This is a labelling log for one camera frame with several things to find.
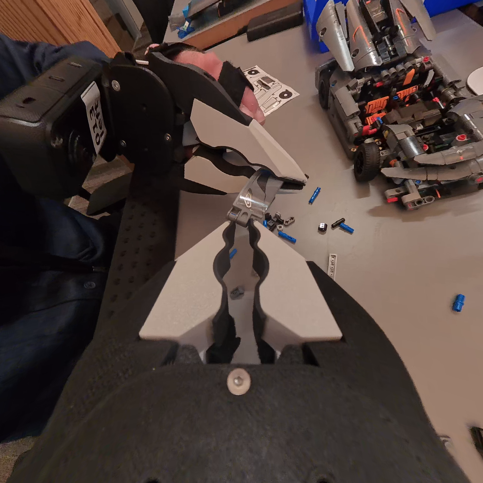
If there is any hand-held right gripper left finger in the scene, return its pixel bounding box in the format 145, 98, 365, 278
139, 222, 241, 365

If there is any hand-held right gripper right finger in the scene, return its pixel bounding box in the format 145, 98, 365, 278
248, 220, 343, 365

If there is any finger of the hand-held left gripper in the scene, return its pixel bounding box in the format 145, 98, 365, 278
184, 149, 259, 196
190, 98, 309, 190

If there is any dark grey lego fender assembly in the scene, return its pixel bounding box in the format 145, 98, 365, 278
226, 169, 283, 228

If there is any person's left forearm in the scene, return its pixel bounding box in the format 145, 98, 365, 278
0, 32, 114, 104

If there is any lego sticker sheet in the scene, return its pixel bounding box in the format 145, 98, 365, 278
241, 66, 300, 117

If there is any grey lego car model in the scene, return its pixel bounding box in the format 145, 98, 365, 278
315, 0, 483, 210

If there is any person's left hand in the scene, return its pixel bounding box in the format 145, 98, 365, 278
145, 43, 266, 127

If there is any black office chair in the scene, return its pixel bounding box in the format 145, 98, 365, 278
141, 0, 174, 44

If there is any grey flat device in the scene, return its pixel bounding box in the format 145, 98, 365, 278
168, 0, 231, 38

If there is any black rectangular block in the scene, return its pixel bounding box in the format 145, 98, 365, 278
247, 9, 305, 42

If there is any blue plastic bin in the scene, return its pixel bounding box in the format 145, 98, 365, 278
304, 0, 333, 51

